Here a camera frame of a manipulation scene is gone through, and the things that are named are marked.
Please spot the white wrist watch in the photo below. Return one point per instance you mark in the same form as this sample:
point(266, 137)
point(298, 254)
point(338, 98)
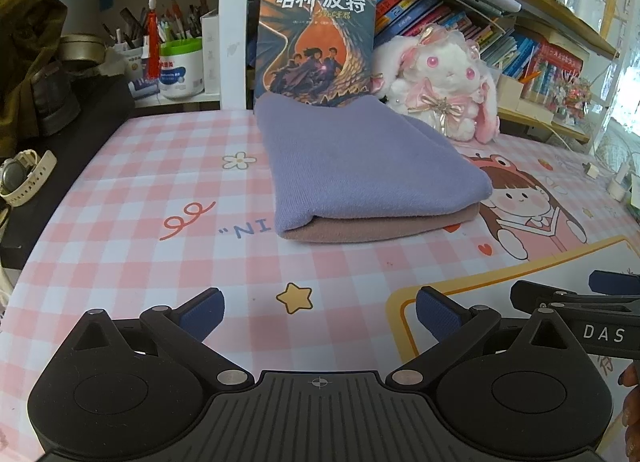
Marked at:
point(27, 176)

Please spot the person's right hand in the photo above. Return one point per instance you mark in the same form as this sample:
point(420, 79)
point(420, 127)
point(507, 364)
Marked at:
point(631, 376)

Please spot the white charger plug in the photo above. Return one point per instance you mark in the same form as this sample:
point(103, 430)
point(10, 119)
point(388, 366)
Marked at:
point(593, 170)

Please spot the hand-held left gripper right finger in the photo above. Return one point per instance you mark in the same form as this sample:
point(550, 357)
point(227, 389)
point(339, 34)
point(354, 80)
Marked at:
point(435, 314)

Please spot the bunch of pens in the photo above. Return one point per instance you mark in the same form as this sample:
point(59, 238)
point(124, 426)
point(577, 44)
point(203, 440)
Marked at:
point(175, 21)

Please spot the small cardboard box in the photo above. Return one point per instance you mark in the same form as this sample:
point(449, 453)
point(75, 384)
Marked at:
point(510, 91)

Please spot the dark leather object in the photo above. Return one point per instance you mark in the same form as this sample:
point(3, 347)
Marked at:
point(52, 101)

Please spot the olive green jacket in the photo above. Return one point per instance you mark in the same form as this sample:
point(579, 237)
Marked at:
point(25, 51)

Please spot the bookshelf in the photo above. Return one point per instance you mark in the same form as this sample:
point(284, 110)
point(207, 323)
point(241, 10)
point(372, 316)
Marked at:
point(234, 31)

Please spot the round metal tin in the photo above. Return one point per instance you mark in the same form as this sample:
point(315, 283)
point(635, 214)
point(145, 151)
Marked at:
point(82, 47)

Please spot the purple and pink sweater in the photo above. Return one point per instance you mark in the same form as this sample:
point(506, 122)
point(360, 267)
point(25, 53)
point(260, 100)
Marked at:
point(360, 161)

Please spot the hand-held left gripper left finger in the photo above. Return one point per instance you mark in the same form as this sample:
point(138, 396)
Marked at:
point(207, 314)

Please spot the fantasy novel book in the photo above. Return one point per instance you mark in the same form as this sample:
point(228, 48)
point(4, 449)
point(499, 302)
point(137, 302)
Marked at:
point(315, 36)

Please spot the row of colourful books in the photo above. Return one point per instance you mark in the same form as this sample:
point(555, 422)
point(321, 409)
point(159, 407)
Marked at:
point(550, 66)

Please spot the red tassel ornament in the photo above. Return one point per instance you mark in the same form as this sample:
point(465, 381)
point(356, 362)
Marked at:
point(152, 46)

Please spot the black surface cover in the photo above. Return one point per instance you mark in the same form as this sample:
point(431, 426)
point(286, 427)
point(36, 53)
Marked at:
point(75, 151)

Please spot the white pink plush bunny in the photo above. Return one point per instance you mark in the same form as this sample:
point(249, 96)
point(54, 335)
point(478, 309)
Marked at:
point(445, 76)

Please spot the white tub green lid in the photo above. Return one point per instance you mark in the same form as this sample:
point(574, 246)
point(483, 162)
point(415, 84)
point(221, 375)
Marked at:
point(182, 74)

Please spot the pink checkered table mat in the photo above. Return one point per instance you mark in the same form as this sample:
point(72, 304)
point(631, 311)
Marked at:
point(150, 262)

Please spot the tall white box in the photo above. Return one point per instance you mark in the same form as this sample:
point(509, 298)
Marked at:
point(210, 54)

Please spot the pink flower decoration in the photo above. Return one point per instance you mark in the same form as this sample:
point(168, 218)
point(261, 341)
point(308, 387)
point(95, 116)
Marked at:
point(577, 96)

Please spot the blue white small box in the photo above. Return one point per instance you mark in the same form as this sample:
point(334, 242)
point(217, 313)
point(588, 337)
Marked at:
point(142, 76)

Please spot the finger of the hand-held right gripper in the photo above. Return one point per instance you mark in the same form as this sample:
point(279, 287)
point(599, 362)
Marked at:
point(615, 283)
point(580, 298)

